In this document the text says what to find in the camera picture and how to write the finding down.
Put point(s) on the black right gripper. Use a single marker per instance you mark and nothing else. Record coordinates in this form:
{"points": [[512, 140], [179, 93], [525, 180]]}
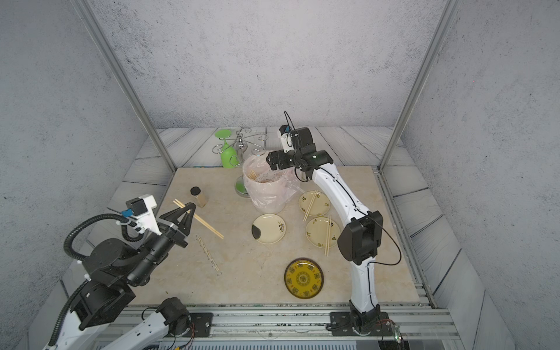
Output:
{"points": [[274, 160]]}

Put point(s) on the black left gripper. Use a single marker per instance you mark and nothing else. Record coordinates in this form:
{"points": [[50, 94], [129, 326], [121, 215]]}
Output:
{"points": [[167, 226]]}

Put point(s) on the chopsticks pair two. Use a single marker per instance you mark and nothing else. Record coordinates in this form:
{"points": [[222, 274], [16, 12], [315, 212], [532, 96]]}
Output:
{"points": [[200, 220]]}

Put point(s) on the chopsticks pair one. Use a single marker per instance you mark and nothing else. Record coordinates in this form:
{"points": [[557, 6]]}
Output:
{"points": [[208, 254]]}

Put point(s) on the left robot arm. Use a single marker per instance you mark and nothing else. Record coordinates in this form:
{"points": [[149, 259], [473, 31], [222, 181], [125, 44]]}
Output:
{"points": [[116, 266]]}

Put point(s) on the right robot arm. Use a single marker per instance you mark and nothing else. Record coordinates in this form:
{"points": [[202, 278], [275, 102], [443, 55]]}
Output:
{"points": [[360, 240]]}

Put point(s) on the bare chopsticks in bin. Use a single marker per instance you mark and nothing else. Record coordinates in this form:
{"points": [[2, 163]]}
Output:
{"points": [[260, 178]]}

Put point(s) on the white trash bin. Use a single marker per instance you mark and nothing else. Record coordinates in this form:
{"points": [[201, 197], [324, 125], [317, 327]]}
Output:
{"points": [[267, 188]]}

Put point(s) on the toothpick jar black lid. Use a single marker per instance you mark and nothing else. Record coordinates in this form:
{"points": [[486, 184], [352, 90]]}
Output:
{"points": [[199, 196]]}

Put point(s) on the green plastic goblet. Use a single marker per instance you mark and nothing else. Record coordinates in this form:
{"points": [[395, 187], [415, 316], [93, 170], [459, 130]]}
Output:
{"points": [[226, 149]]}

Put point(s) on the large cream oval plate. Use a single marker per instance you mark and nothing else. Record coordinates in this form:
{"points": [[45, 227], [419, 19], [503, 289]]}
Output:
{"points": [[316, 230]]}

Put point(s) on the yellow patterned round plate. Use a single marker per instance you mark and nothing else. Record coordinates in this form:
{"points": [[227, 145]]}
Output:
{"points": [[304, 278]]}

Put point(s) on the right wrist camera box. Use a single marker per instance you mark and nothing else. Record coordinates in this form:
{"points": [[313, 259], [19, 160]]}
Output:
{"points": [[284, 134]]}

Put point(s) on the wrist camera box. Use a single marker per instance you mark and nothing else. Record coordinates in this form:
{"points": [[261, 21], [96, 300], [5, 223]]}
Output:
{"points": [[140, 212], [284, 134]]}

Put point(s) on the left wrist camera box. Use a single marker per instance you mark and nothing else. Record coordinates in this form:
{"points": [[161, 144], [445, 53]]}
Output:
{"points": [[140, 212]]}

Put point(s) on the chrome wire cup rack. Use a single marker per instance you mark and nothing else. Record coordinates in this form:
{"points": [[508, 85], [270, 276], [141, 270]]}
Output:
{"points": [[249, 141]]}

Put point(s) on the metal corner post left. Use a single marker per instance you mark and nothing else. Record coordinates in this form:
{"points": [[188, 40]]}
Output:
{"points": [[87, 16]]}

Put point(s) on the metal corner post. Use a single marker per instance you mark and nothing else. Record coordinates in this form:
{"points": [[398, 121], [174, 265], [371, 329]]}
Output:
{"points": [[434, 47], [87, 16]]}

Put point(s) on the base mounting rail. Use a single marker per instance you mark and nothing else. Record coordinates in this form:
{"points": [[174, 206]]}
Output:
{"points": [[403, 325]]}

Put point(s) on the metal corner post right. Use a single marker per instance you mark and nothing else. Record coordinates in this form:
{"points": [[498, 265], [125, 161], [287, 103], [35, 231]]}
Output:
{"points": [[434, 47]]}

